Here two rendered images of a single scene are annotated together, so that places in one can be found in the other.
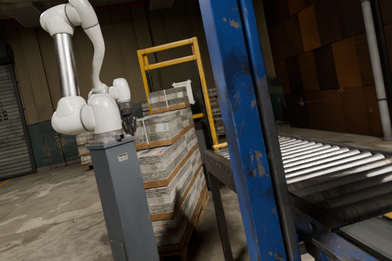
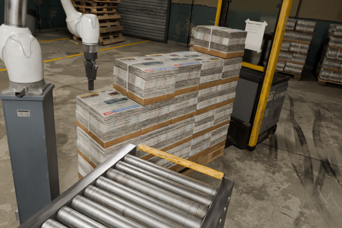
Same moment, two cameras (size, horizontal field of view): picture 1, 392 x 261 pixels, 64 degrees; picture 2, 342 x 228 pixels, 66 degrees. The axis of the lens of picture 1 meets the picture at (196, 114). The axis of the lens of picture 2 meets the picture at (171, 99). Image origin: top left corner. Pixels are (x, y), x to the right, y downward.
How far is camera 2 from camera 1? 1.45 m
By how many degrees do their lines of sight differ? 38
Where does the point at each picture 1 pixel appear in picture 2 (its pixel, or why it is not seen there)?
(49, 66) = not seen: outside the picture
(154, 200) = (94, 152)
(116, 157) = (14, 111)
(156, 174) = (98, 132)
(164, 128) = (141, 85)
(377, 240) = not seen: outside the picture
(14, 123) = not seen: outside the picture
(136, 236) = (28, 186)
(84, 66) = not seen: outside the picture
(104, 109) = (9, 57)
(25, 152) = (163, 24)
